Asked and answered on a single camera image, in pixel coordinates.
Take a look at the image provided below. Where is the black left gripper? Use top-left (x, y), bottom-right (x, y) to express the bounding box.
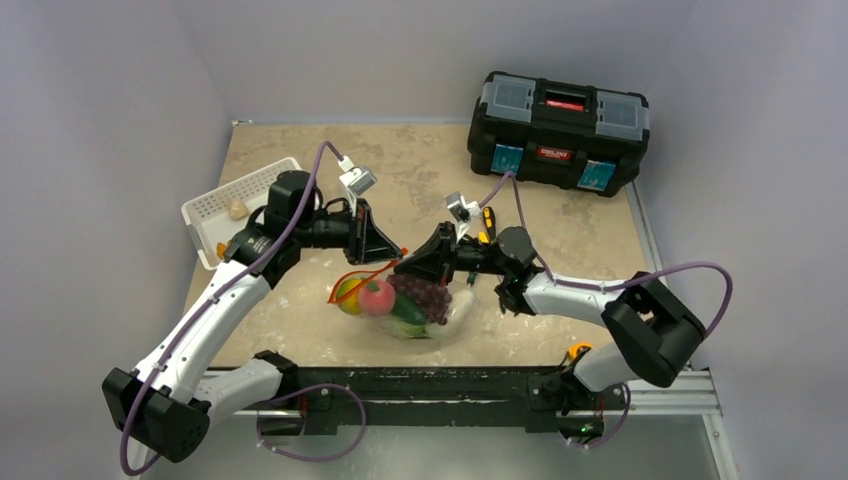
top-left (294, 198), bottom-right (401, 265)

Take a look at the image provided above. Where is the red grape bunch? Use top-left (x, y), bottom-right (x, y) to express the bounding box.
top-left (387, 274), bottom-right (453, 324)

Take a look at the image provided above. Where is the white radish with leaves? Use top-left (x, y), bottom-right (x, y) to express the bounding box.
top-left (429, 288), bottom-right (477, 339)

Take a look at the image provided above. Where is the clear zip bag orange zipper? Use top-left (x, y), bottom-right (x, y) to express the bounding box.
top-left (327, 261), bottom-right (478, 340)

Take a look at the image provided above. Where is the peach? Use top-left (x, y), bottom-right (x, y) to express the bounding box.
top-left (358, 279), bottom-right (396, 317)

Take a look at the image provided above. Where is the green cabbage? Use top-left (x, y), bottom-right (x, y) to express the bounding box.
top-left (380, 317), bottom-right (429, 339)

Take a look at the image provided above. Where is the green cucumber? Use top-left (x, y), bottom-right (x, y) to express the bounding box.
top-left (391, 294), bottom-right (429, 325)

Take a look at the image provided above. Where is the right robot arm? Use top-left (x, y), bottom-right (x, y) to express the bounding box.
top-left (394, 222), bottom-right (707, 407)

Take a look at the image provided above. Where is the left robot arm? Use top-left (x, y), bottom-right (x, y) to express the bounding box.
top-left (102, 167), bottom-right (402, 475)

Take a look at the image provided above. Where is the black yellow screwdriver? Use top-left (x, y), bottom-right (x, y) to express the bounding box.
top-left (482, 206), bottom-right (496, 231)

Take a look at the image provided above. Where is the beige garlic bulb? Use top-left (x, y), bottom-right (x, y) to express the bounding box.
top-left (227, 199), bottom-right (251, 221)

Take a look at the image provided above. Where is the white perforated basket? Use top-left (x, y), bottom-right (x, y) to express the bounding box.
top-left (180, 157), bottom-right (301, 271)

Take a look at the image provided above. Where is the yellow tape measure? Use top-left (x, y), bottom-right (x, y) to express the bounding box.
top-left (566, 342), bottom-right (593, 363)

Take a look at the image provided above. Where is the black toolbox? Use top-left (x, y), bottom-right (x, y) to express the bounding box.
top-left (467, 71), bottom-right (650, 197)

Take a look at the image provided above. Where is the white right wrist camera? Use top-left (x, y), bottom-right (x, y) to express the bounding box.
top-left (445, 191), bottom-right (482, 239)

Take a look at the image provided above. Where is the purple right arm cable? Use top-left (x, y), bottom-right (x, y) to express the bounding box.
top-left (480, 170), bottom-right (735, 342)

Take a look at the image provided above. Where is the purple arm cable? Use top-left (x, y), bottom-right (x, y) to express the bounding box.
top-left (119, 140), bottom-right (367, 477)
top-left (480, 170), bottom-right (735, 342)

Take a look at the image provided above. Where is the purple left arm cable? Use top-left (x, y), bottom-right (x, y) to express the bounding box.
top-left (119, 140), bottom-right (367, 477)

